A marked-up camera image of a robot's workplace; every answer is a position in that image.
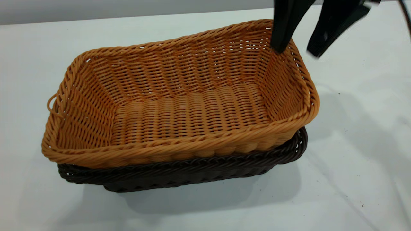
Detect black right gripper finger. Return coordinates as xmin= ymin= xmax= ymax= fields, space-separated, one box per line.
xmin=307 ymin=0 xmax=372 ymax=58
xmin=271 ymin=0 xmax=316 ymax=54

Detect orange wicker basket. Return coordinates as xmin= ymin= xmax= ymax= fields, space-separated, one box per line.
xmin=41 ymin=19 xmax=320 ymax=169

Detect black wicker basket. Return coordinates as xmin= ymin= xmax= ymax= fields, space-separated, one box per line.
xmin=58 ymin=127 xmax=308 ymax=193

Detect thin black cable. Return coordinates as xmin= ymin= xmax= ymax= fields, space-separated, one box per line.
xmin=398 ymin=0 xmax=411 ymax=36

